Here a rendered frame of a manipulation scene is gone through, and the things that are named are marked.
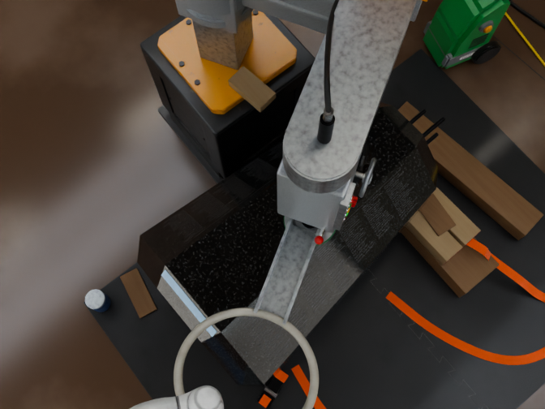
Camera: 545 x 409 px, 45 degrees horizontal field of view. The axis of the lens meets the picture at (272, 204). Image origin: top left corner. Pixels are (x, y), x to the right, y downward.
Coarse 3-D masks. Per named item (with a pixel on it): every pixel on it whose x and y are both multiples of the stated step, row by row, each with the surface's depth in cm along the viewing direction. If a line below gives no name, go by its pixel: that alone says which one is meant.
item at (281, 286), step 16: (288, 224) 239; (288, 240) 242; (304, 240) 242; (288, 256) 240; (304, 256) 240; (272, 272) 238; (288, 272) 239; (304, 272) 234; (272, 288) 237; (288, 288) 237; (256, 304) 231; (272, 304) 236; (288, 304) 236
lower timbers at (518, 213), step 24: (408, 120) 361; (432, 144) 356; (456, 144) 356; (456, 168) 352; (480, 168) 352; (480, 192) 348; (504, 192) 348; (504, 216) 344; (528, 216) 344; (408, 240) 351; (432, 264) 343; (456, 264) 335; (480, 264) 334; (456, 288) 337
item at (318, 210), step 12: (360, 156) 203; (288, 180) 198; (288, 192) 209; (300, 192) 205; (336, 192) 195; (288, 204) 221; (300, 204) 216; (312, 204) 211; (324, 204) 207; (336, 204) 203; (288, 216) 234; (300, 216) 229; (312, 216) 223; (324, 216) 218
